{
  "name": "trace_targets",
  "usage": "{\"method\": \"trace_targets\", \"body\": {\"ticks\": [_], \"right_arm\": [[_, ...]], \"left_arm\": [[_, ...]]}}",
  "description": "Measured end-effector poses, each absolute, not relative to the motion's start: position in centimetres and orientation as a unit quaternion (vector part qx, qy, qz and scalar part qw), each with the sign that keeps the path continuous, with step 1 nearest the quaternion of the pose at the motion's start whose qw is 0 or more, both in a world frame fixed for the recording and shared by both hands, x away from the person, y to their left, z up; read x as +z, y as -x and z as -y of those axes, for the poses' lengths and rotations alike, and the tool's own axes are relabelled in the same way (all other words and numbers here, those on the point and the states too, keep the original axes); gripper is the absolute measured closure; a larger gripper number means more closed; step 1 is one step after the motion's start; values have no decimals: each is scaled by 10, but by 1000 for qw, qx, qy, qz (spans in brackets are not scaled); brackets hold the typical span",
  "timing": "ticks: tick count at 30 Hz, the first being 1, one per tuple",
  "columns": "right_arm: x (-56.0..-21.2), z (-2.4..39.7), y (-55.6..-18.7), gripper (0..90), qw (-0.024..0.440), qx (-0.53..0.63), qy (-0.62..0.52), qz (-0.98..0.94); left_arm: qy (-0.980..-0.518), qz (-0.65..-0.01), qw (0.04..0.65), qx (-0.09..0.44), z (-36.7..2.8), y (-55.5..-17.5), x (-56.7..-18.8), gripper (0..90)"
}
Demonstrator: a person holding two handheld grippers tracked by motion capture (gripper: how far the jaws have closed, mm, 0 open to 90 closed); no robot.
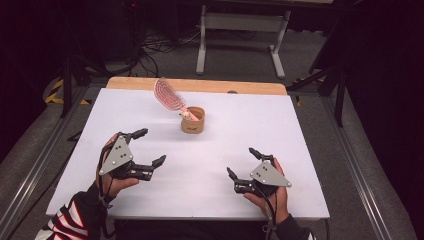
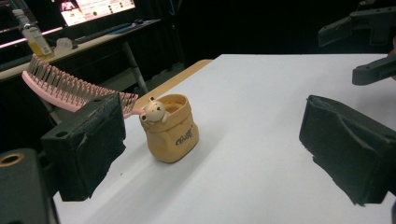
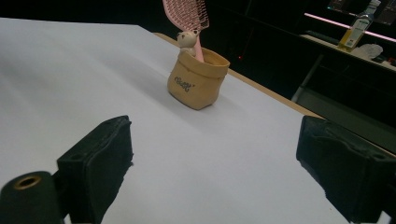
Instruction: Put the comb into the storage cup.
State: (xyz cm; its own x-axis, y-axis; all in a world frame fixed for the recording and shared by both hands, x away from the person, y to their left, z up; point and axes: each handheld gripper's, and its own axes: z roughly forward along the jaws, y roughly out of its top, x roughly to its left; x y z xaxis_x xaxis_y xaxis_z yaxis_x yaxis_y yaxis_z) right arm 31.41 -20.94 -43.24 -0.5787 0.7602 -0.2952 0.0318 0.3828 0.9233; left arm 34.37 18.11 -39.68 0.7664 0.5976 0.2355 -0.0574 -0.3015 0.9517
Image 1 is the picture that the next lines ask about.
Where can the person's right hand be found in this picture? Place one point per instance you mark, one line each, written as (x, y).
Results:
(280, 203)

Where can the white table cover board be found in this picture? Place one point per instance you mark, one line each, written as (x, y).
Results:
(133, 116)

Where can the aluminium floor rail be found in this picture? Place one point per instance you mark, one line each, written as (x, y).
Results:
(40, 163)
(356, 166)

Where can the yellow black hazard tape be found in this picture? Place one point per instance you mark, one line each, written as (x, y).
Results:
(55, 95)
(298, 100)

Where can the person's left hand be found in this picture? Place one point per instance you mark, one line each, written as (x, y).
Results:
(120, 184)

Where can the black tripod stand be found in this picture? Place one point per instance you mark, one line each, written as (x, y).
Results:
(67, 86)
(340, 96)

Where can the wooden table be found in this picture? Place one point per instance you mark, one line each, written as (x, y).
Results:
(213, 85)

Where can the black equipment case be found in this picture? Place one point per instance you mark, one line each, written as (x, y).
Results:
(116, 30)

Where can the grey metal desk frame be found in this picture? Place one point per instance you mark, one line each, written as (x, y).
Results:
(243, 21)

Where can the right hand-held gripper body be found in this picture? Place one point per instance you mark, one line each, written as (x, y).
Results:
(269, 175)

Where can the brown cup with animal figure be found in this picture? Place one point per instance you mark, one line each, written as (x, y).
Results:
(193, 128)

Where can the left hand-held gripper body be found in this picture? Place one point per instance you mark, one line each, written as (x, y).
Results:
(116, 158)

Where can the pink hairbrush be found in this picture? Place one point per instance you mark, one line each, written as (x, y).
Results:
(166, 93)

